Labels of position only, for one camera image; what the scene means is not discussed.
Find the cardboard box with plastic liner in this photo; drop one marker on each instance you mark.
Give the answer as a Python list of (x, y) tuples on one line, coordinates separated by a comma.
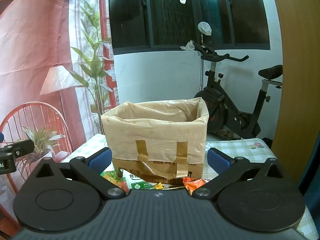
[(155, 140)]

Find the brown slipper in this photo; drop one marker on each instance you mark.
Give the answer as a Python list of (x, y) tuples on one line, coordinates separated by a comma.
[(227, 133)]

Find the white plastic bag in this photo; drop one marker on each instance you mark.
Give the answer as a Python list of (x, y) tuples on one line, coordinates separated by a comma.
[(205, 28)]

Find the white crumpled cloth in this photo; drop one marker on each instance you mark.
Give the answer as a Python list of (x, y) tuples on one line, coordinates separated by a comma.
[(188, 46)]

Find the yellow stick packet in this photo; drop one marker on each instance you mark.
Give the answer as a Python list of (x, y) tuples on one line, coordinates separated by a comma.
[(157, 185)]

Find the black exercise bike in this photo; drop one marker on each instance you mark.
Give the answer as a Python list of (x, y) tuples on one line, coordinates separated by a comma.
[(225, 105)]

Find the dark window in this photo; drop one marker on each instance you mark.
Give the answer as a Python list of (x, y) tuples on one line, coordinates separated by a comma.
[(175, 17)]

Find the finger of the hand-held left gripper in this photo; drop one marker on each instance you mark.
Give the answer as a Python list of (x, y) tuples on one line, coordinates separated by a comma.
[(1, 136), (23, 147)]

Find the printed backdrop cloth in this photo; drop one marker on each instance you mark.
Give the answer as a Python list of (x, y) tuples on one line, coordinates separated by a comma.
[(30, 42)]

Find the orange snack packet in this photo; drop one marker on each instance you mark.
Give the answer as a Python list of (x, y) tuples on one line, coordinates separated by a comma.
[(195, 183)]

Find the wooden board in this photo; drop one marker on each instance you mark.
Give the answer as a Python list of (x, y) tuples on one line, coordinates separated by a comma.
[(300, 80)]

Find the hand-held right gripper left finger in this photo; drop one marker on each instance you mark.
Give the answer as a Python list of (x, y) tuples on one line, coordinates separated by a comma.
[(100, 159)]

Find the white and green snack packet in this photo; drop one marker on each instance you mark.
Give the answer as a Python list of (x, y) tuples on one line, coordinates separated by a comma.
[(137, 180)]

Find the dark bundle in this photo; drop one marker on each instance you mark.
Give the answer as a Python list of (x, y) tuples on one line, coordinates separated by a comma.
[(267, 142)]

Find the thin metal pole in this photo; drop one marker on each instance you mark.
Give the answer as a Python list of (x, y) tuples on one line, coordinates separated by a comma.
[(202, 62)]

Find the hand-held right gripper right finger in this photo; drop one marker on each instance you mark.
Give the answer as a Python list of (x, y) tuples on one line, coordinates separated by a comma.
[(218, 161)]

